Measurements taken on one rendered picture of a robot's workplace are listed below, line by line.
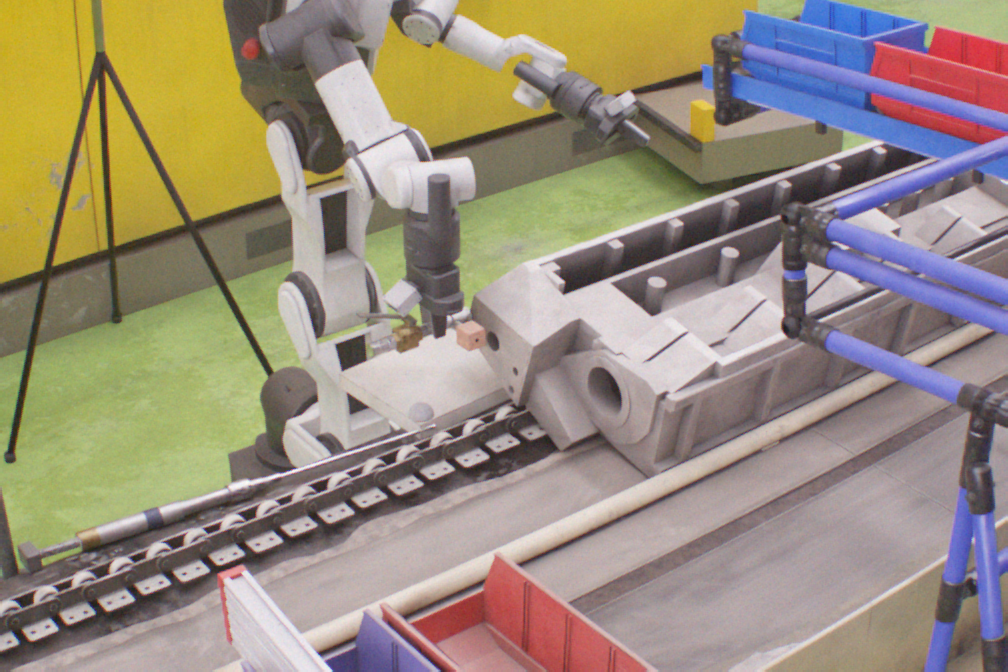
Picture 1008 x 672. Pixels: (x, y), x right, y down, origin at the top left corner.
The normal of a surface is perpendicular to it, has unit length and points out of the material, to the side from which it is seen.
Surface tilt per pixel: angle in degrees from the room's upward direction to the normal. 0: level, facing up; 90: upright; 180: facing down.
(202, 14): 90
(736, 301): 31
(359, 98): 57
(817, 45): 92
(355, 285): 82
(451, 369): 0
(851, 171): 100
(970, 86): 92
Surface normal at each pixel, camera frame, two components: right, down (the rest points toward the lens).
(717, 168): 0.43, 0.42
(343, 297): 0.59, 0.24
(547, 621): -0.79, 0.26
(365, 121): 0.18, -0.10
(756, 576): 0.00, -0.88
